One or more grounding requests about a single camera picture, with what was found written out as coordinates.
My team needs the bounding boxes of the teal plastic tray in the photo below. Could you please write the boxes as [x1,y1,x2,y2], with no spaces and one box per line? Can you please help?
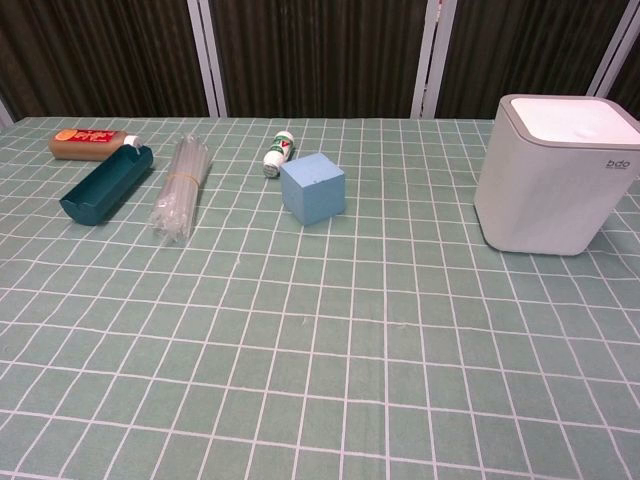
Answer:
[58,145,155,228]

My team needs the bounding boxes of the bundle of clear straws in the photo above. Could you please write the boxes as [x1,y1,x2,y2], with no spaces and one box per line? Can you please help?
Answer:
[150,133,214,247]

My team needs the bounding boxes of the blue foam cube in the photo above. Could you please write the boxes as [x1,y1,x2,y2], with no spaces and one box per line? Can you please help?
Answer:
[279,152,347,227]

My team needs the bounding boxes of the white desktop trash bin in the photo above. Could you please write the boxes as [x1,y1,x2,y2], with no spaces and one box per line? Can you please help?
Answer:
[473,93,640,256]

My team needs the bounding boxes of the green checkered tablecloth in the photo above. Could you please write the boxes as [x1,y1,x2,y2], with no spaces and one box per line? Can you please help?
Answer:
[0,116,640,480]

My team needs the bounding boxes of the brown drink bottle red label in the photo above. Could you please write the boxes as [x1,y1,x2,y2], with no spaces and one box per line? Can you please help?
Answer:
[48,128,141,162]

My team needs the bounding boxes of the small white green bottle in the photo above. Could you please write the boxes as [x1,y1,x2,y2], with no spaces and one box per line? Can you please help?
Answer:
[262,130,298,179]

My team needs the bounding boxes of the dark folding screen panels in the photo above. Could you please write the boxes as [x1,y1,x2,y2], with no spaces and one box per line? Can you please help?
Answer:
[0,0,640,121]

